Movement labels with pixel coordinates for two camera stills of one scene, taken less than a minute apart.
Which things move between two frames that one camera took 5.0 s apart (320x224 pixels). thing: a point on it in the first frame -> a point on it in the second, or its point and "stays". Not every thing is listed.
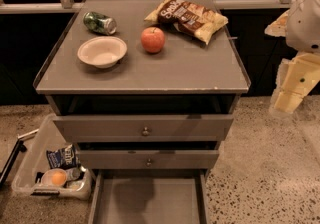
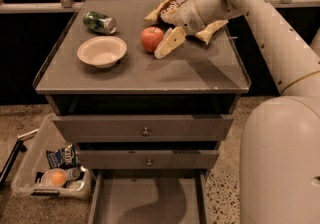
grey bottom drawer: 152,196 stays
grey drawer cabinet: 140,96 stays
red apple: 152,39 stays
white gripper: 305,23 -> 185,15
